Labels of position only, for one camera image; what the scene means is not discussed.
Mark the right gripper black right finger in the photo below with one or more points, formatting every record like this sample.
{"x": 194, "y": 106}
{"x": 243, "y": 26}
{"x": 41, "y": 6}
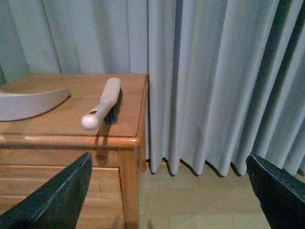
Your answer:
{"x": 281, "y": 196}

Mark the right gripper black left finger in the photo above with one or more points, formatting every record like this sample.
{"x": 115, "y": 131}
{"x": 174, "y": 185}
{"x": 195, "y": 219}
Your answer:
{"x": 55, "y": 205}

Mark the wooden nightstand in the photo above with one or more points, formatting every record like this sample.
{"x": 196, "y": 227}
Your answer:
{"x": 33, "y": 150}

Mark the light grey curtain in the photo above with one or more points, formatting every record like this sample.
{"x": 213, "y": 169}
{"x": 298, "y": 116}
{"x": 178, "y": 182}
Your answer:
{"x": 227, "y": 77}

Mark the beige plastic dustpan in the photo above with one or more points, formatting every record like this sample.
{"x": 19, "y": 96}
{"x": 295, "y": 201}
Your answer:
{"x": 15, "y": 107}

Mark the beige hand brush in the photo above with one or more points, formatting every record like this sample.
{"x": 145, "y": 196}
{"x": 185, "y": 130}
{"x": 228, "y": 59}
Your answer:
{"x": 108, "y": 109}

